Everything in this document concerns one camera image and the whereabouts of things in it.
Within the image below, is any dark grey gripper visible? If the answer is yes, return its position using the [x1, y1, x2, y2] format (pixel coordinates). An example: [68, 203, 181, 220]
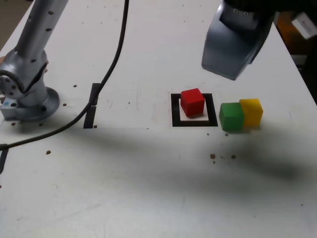
[201, 2, 276, 81]

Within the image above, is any yellow cube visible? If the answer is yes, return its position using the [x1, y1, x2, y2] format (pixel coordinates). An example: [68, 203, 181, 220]
[239, 98, 264, 128]

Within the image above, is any red cube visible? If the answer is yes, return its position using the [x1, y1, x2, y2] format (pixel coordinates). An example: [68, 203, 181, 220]
[180, 88, 206, 119]

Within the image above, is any green cube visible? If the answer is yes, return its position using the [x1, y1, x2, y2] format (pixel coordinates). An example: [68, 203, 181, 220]
[218, 102, 245, 132]

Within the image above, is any black tape square outline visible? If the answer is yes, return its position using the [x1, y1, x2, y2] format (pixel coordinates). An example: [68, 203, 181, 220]
[170, 93, 218, 127]

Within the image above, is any black tape strip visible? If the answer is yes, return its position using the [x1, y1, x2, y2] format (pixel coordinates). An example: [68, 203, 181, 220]
[83, 83, 102, 129]

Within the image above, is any small camera box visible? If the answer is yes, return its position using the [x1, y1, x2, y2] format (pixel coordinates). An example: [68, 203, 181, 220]
[291, 12, 317, 40]

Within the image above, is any black cable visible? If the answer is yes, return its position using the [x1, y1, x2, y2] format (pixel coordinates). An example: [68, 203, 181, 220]
[0, 0, 131, 152]

